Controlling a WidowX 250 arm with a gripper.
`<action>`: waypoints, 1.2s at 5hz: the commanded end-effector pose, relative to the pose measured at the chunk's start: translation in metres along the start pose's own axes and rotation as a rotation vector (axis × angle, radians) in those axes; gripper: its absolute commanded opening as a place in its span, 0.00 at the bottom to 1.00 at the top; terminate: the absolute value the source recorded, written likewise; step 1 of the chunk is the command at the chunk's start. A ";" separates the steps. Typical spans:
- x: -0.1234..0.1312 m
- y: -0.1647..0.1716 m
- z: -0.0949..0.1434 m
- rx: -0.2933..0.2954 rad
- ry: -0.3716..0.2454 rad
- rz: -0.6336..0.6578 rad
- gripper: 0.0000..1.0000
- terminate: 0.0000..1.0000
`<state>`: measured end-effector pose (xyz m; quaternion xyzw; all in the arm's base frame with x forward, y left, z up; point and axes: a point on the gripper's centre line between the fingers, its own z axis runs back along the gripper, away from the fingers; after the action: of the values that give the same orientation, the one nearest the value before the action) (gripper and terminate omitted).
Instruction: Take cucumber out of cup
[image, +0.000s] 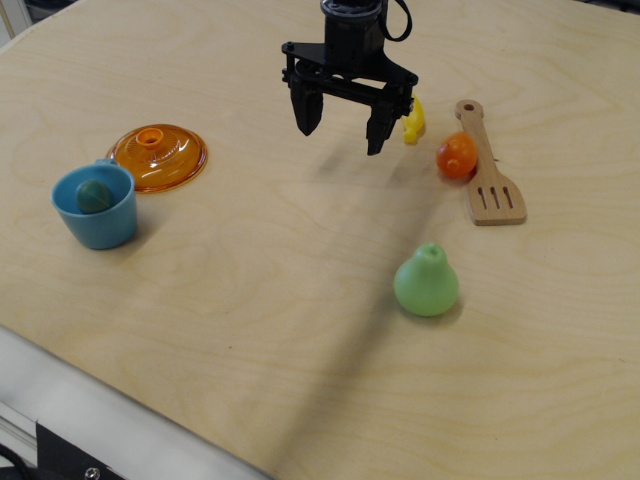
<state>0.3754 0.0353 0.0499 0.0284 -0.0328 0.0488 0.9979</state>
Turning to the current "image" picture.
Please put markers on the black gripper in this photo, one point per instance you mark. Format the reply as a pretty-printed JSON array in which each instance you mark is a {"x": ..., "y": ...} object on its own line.
[{"x": 350, "y": 63}]

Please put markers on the dark green toy cucumber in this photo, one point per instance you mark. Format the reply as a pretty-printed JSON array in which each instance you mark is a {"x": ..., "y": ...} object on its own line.
[{"x": 93, "y": 196}]

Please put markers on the blue plastic cup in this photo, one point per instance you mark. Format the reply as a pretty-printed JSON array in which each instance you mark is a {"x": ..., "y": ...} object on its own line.
[{"x": 107, "y": 229}]

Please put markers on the yellow toy banana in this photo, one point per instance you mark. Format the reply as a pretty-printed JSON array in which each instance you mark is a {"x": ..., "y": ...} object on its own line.
[{"x": 414, "y": 122}]

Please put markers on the orange toy fruit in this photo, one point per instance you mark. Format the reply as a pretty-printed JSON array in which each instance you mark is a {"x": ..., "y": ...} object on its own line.
[{"x": 457, "y": 156}]

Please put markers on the wooden slotted spatula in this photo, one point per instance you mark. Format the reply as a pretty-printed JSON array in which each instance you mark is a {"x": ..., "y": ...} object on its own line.
[{"x": 493, "y": 199}]

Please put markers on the orange transparent pot lid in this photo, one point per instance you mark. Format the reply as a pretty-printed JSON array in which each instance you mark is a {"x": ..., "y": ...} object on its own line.
[{"x": 160, "y": 157}]

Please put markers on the green toy pear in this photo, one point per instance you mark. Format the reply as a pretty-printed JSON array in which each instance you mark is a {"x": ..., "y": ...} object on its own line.
[{"x": 425, "y": 284}]

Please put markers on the black corner bracket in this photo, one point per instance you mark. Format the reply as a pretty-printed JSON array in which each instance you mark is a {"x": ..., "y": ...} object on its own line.
[{"x": 57, "y": 458}]

